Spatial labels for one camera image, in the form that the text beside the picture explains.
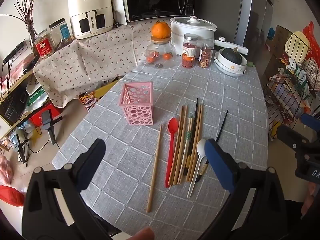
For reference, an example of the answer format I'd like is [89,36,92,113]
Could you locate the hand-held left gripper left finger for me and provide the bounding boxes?
[22,139,106,240]

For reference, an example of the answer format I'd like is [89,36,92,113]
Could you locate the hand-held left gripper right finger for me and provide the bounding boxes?
[200,139,288,240]

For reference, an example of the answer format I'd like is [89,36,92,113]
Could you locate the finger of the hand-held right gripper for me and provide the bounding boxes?
[276,125,312,154]
[301,113,320,133]

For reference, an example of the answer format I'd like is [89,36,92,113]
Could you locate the white plastic spoon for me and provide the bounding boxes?
[187,138,208,198]

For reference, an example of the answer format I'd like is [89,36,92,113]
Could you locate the thin black chopstick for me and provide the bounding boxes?
[216,109,229,143]

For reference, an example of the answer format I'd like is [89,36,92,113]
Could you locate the bundle of mixed chopsticks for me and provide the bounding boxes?
[168,98,209,186]

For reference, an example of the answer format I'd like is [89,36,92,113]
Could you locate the red plastic spoon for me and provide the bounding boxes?
[164,117,179,188]

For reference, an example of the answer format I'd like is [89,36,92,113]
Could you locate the long wooden chopstick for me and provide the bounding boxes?
[146,124,163,213]

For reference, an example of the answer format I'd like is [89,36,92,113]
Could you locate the pink perforated utensil holder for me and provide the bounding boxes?
[121,82,154,126]

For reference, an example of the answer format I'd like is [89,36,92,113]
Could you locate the person's right hand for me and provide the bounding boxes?
[301,180,317,217]

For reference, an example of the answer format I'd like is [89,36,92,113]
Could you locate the person's left hand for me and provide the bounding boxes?
[132,227,155,240]

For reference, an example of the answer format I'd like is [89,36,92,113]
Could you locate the grey checked tablecloth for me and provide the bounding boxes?
[51,62,269,240]

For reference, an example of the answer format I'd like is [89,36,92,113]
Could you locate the small phone tripod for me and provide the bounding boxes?
[40,110,63,146]
[11,133,34,164]

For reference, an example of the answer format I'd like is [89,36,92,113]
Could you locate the yellow cartoon print carton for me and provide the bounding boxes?
[79,80,118,111]

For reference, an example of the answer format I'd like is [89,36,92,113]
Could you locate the red bag on rack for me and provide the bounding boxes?
[302,21,320,59]

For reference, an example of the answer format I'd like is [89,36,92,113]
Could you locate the green and white bag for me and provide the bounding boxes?
[25,86,51,108]

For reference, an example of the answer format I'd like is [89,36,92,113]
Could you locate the brown cardboard box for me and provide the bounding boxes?
[269,25,293,54]

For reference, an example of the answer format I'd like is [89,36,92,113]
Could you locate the pink plastic bag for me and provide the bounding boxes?
[0,154,13,185]

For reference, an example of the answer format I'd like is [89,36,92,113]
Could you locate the red plastic bag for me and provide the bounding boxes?
[0,184,25,207]

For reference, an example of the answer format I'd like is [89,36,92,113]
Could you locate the white flower bowl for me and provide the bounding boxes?
[218,49,248,73]

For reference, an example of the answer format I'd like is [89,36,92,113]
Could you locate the stacked white bowls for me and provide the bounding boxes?
[214,54,247,77]

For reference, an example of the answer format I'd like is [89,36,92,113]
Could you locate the black box device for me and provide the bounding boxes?
[0,89,28,126]

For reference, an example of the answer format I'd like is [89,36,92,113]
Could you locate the dark green pumpkin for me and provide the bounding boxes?
[221,47,242,65]

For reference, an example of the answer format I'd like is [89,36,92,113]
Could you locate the floral cabinet cloth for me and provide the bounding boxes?
[32,21,175,108]

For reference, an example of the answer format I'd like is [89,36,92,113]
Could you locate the jar of dried fruit slices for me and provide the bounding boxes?
[198,41,215,69]

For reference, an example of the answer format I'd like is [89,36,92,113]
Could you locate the wooden shelf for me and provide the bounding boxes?
[0,55,42,140]

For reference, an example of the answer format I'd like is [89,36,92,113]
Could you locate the jar of red berries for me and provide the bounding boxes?
[181,33,199,69]

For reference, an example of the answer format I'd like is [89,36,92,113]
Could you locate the grey refrigerator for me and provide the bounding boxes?
[234,0,275,52]

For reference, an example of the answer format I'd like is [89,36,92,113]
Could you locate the red label glass jar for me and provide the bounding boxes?
[34,29,55,58]

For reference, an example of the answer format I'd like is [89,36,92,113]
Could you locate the glass jar with wooden lid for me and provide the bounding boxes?
[143,36,177,69]

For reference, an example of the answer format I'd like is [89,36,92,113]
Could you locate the black lid plastic jar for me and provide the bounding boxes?
[49,17,70,48]

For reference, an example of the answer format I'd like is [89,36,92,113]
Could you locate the black power strip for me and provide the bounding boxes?
[2,43,26,63]

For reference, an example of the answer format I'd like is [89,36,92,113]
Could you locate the white electric pot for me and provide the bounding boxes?
[170,16,217,56]

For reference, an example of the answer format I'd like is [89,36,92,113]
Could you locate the orange with stem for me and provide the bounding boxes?
[151,16,172,39]

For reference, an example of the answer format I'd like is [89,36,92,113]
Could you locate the cream air fryer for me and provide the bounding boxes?
[67,0,113,40]

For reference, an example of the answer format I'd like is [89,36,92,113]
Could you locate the bare twigs in vase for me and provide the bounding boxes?
[0,0,42,54]

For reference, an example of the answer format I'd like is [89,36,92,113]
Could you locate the black microwave oven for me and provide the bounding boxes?
[121,0,196,23]

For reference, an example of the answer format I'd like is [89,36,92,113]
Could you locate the black wire rack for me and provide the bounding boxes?
[262,25,320,133]

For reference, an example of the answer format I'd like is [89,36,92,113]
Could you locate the white pot handle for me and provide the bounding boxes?
[214,37,250,55]

